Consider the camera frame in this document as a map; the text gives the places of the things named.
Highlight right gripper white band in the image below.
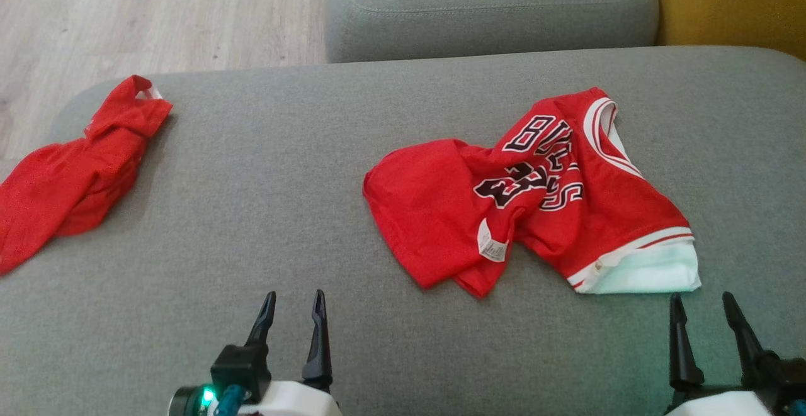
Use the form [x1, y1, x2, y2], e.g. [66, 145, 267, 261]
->
[664, 291, 776, 416]

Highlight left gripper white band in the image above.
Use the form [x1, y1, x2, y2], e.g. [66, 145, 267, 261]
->
[238, 289, 344, 416]

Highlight red basketball jersey number 23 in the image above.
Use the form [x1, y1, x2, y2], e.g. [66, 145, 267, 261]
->
[362, 87, 702, 299]

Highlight red shorts with white stripe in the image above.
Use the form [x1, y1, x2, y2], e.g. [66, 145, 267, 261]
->
[0, 75, 174, 276]

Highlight grey fabric sofa seat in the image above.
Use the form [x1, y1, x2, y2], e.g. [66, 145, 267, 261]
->
[0, 46, 806, 416]

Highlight mustard yellow cushion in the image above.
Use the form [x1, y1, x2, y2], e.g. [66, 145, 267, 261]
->
[649, 0, 806, 62]

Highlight grey fabric ottoman cushion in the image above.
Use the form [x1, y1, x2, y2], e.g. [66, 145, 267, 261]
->
[324, 0, 660, 64]

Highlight blue left camera cable plug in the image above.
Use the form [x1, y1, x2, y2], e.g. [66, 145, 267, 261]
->
[213, 385, 247, 416]

